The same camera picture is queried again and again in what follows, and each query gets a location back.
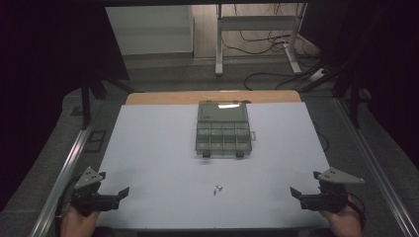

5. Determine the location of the dark floor socket cover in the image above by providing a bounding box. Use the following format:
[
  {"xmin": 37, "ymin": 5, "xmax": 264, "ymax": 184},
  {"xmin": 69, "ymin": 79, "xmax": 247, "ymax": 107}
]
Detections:
[{"xmin": 83, "ymin": 129, "xmax": 108, "ymax": 153}]

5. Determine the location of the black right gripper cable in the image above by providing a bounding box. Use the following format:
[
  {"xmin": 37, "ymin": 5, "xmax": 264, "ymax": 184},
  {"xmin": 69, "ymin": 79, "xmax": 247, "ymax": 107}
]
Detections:
[{"xmin": 345, "ymin": 192, "xmax": 368, "ymax": 231}]

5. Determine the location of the tangle of black floor cables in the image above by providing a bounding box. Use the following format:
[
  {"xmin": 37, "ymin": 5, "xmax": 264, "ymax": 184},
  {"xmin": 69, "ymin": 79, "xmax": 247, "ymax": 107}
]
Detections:
[{"xmin": 219, "ymin": 3, "xmax": 330, "ymax": 92}]

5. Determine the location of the wooden table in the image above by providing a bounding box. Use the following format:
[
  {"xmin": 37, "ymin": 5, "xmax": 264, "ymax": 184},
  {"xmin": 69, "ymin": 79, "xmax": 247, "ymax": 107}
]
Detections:
[{"xmin": 126, "ymin": 90, "xmax": 302, "ymax": 107}]

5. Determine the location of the white board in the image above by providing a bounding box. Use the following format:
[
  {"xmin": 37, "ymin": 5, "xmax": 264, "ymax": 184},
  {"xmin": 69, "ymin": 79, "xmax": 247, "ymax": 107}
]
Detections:
[{"xmin": 95, "ymin": 102, "xmax": 332, "ymax": 230}]

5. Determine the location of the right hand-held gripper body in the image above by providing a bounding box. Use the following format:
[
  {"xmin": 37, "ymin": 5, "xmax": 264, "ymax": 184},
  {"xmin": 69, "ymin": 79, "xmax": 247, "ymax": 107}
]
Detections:
[{"xmin": 299, "ymin": 167, "xmax": 366, "ymax": 213}]

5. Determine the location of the thin black cable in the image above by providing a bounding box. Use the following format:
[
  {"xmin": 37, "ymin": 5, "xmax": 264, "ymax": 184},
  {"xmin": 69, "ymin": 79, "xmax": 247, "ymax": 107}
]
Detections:
[{"xmin": 311, "ymin": 120, "xmax": 331, "ymax": 153}]

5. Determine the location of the white power strip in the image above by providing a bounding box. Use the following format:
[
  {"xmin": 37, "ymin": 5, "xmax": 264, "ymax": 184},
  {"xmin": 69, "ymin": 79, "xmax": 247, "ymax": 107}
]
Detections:
[{"xmin": 308, "ymin": 67, "xmax": 328, "ymax": 83}]

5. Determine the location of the white metal desk frame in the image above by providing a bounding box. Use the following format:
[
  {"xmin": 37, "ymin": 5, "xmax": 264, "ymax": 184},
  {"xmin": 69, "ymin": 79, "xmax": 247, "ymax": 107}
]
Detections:
[{"xmin": 214, "ymin": 3, "xmax": 308, "ymax": 78}]

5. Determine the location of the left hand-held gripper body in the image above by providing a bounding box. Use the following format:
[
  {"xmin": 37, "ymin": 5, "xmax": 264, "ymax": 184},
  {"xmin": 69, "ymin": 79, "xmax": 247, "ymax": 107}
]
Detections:
[{"xmin": 70, "ymin": 166, "xmax": 121, "ymax": 217}]

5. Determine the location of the clear plastic compartment box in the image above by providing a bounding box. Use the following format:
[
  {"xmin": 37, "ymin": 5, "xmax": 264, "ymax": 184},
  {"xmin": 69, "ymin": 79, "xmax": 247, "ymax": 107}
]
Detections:
[{"xmin": 195, "ymin": 100, "xmax": 257, "ymax": 159}]

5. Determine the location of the aluminium rail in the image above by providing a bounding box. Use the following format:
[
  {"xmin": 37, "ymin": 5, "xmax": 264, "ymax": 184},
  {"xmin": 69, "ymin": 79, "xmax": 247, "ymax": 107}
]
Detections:
[
  {"xmin": 333, "ymin": 98, "xmax": 419, "ymax": 237},
  {"xmin": 29, "ymin": 127, "xmax": 93, "ymax": 237}
]

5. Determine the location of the black metal stand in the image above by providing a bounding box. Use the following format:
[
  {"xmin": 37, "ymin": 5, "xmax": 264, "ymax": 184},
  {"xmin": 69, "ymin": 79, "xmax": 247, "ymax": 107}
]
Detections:
[
  {"xmin": 297, "ymin": 55, "xmax": 374, "ymax": 130},
  {"xmin": 79, "ymin": 69, "xmax": 136, "ymax": 130}
]

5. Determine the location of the person's left hand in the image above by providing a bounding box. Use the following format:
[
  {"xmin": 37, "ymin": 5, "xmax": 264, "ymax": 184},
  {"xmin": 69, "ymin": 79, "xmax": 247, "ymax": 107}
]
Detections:
[{"xmin": 59, "ymin": 204, "xmax": 101, "ymax": 237}]

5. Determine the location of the person's right hand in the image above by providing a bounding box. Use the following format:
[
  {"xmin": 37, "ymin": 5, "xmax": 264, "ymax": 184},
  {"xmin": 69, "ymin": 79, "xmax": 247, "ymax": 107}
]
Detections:
[{"xmin": 320, "ymin": 206, "xmax": 364, "ymax": 237}]

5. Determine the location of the white cabinet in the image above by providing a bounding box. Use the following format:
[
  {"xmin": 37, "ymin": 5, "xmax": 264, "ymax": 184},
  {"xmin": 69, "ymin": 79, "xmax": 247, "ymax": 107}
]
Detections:
[{"xmin": 105, "ymin": 4, "xmax": 196, "ymax": 56}]

